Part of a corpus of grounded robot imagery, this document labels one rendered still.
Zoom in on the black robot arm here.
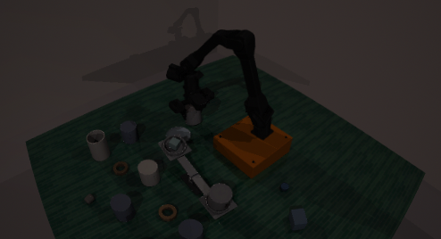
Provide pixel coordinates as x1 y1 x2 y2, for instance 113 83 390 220
166 29 274 140

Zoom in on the dark brown ring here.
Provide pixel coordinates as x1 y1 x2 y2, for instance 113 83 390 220
159 204 177 222
113 161 129 176

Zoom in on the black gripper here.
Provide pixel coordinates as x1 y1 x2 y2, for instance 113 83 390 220
169 85 214 120

